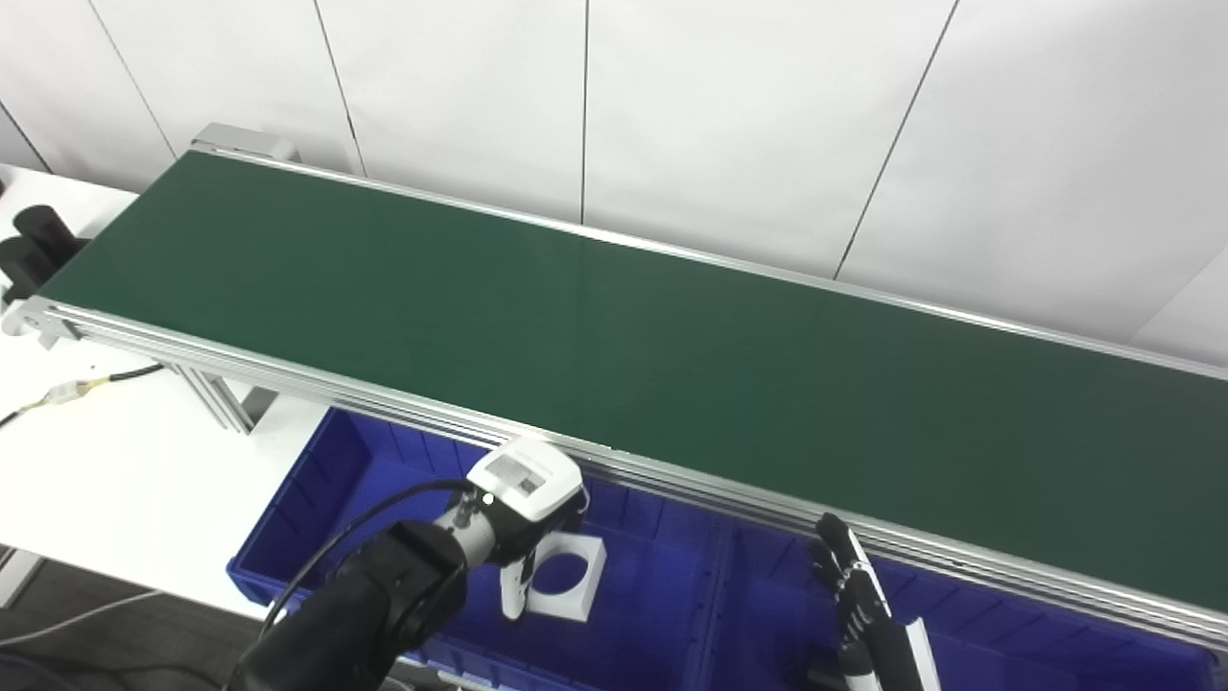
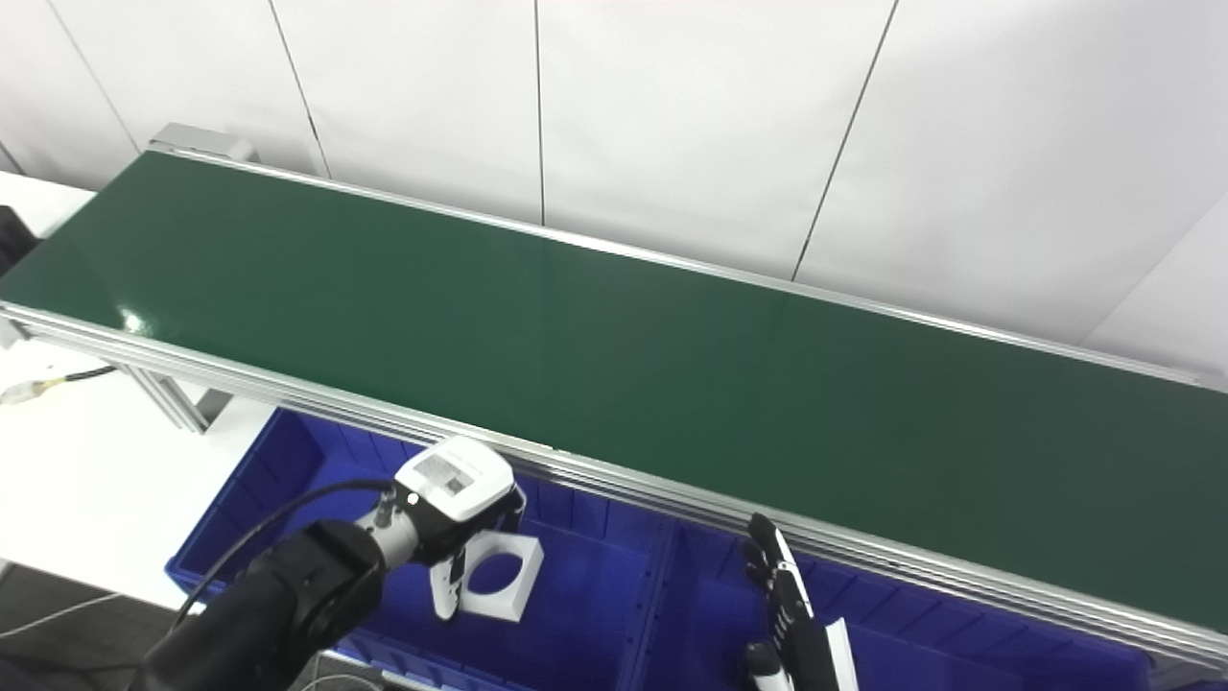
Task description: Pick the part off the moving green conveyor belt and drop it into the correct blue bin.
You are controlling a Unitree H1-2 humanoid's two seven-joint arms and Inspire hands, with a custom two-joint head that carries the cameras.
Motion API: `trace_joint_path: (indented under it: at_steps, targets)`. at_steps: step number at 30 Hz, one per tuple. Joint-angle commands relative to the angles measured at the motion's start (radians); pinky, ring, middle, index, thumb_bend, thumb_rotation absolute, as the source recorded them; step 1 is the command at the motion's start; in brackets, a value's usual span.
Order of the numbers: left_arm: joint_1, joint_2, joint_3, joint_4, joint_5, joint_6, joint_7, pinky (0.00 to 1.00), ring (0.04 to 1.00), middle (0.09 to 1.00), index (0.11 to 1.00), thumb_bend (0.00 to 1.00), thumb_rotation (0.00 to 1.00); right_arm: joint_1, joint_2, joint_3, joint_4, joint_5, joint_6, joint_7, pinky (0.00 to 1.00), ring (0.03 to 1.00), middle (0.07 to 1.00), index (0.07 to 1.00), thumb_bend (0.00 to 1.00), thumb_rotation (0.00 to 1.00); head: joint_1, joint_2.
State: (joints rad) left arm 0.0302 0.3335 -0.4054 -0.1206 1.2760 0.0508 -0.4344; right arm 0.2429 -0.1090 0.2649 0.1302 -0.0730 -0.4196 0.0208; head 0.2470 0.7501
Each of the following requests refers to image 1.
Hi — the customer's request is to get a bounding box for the blue plastic bin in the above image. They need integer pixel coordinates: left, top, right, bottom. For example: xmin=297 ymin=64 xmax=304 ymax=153
xmin=705 ymin=523 xmax=1219 ymax=691
xmin=227 ymin=408 xmax=735 ymax=691

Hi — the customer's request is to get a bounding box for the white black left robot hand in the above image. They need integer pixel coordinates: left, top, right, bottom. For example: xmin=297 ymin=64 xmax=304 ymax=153
xmin=437 ymin=437 xmax=588 ymax=621

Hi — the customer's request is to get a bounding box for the aluminium conveyor support leg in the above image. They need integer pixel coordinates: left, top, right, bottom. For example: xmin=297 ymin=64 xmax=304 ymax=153
xmin=173 ymin=365 xmax=279 ymax=435

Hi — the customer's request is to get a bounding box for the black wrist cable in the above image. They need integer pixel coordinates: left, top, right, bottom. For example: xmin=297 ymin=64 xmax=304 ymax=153
xmin=257 ymin=478 xmax=476 ymax=639

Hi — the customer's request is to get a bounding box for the green conveyor belt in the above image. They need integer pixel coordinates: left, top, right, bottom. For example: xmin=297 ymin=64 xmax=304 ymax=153
xmin=38 ymin=151 xmax=1228 ymax=615
xmin=0 ymin=123 xmax=1228 ymax=658

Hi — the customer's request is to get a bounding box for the white square part with hole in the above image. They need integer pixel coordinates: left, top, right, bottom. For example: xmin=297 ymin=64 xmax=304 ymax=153
xmin=523 ymin=533 xmax=607 ymax=623

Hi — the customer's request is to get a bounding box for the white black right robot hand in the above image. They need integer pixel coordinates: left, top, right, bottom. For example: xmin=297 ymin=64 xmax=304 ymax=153
xmin=806 ymin=513 xmax=946 ymax=691

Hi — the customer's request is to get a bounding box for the black conveyor motor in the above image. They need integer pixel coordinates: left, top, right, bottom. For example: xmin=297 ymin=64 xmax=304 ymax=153
xmin=0 ymin=204 xmax=92 ymax=306

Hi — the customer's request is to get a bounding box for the black cable with yellow connector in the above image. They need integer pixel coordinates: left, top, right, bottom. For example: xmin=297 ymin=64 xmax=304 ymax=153
xmin=0 ymin=363 xmax=164 ymax=428

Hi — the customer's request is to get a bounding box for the white floor cable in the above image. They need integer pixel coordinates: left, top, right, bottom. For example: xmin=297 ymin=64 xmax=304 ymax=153
xmin=0 ymin=590 xmax=164 ymax=649

